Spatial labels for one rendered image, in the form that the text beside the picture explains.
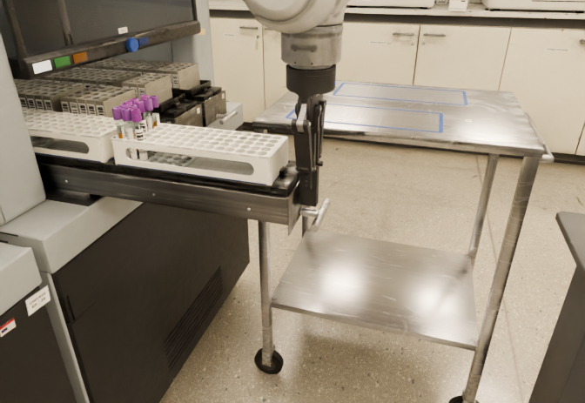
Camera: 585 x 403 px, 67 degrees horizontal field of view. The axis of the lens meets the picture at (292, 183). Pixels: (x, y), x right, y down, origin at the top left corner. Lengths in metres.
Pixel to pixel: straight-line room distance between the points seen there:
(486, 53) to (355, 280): 1.96
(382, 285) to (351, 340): 0.29
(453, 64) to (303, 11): 2.58
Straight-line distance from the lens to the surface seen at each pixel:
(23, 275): 0.81
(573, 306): 1.00
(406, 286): 1.38
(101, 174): 0.85
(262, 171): 0.70
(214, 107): 1.28
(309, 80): 0.65
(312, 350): 1.55
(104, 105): 1.01
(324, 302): 1.29
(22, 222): 0.89
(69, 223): 0.86
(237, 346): 1.57
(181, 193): 0.77
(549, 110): 3.13
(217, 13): 3.33
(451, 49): 2.97
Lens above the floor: 1.13
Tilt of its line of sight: 26 degrees down
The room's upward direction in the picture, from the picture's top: straight up
